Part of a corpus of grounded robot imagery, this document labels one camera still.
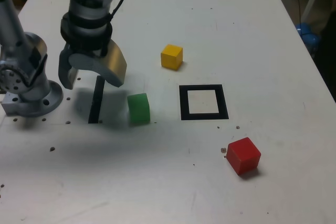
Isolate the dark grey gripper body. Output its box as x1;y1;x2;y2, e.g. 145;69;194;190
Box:
64;39;111;57

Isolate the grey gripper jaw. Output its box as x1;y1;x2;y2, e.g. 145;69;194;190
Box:
58;44;79;90
69;39;128;88

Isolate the green cube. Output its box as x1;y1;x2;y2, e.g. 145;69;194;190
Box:
127;93;151;125

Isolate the yellow cube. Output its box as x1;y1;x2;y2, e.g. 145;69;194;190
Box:
160;44;184;71

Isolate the red cube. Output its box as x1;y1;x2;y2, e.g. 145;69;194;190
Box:
226;137;262;176

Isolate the black tape square outline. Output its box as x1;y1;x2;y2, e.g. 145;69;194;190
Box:
178;84;229;121

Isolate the black tape strip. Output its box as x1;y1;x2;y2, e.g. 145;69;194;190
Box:
88;75;106;124

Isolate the blue round object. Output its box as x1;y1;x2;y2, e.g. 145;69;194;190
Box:
294;22;321;51

